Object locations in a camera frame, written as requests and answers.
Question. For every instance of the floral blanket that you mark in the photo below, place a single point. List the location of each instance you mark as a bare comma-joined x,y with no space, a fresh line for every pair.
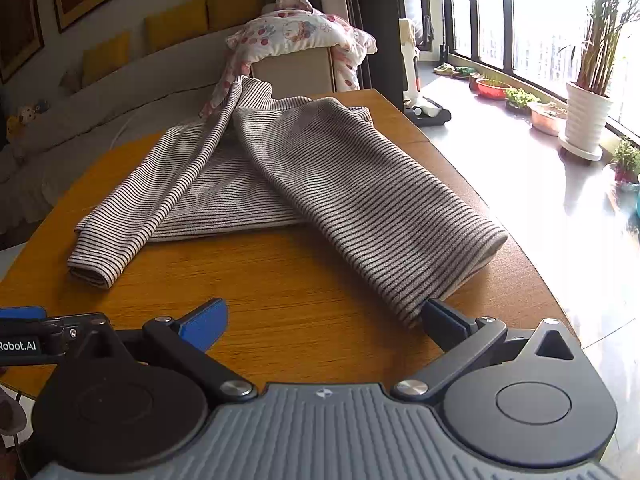
300,30

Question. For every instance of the white standing appliance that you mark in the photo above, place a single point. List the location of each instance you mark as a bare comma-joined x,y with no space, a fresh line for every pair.
409,60

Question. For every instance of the yellow cushion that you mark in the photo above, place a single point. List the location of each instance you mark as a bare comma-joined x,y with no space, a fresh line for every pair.
176,24
237,6
106,57

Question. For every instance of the black tray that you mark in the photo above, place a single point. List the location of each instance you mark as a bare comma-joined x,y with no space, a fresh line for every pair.
430,111

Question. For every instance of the black window frame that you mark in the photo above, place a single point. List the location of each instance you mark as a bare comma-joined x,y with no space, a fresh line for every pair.
508,35

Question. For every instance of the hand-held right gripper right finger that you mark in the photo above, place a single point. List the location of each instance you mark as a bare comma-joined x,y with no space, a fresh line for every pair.
440,320

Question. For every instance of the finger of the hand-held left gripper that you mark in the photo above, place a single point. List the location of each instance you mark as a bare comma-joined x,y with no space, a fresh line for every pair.
20,313

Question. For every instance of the white plush toy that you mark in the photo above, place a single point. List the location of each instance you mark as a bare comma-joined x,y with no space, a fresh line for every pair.
32,111

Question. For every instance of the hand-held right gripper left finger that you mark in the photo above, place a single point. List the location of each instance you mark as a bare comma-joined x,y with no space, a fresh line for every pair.
205,322

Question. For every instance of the light grey sofa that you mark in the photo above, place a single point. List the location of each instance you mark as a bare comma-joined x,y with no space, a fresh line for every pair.
125,100

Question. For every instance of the white ribbed plant pot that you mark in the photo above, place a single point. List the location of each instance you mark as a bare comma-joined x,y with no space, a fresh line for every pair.
587,120

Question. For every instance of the striped knit sweater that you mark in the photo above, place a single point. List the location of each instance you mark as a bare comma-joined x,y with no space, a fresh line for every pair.
350,185

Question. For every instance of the beige chair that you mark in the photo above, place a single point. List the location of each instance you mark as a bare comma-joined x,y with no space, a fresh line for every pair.
292,72

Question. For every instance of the red basin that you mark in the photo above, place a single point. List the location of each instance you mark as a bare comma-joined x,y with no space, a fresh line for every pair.
492,90

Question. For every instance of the yellow plush toy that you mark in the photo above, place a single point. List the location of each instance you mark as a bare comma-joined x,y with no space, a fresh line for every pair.
16,127

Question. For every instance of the small potted plant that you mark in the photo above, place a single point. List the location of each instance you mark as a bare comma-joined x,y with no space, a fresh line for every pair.
626,160

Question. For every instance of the brown plant pot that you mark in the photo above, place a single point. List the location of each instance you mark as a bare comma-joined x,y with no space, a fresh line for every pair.
547,119

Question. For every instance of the tall green palm plant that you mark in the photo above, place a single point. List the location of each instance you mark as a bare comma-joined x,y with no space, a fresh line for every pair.
602,35

